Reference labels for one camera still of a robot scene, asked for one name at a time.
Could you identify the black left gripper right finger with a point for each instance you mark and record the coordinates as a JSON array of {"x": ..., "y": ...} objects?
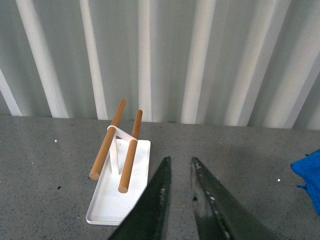
[{"x": 218, "y": 215}]

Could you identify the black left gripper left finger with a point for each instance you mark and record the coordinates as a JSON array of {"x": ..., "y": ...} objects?
[{"x": 148, "y": 220}]

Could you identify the blue microfiber cloth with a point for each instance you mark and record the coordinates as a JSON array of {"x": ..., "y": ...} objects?
[{"x": 308, "y": 169}]

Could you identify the white towel rack wooden bars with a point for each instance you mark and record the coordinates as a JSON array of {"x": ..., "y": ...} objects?
[{"x": 121, "y": 170}]

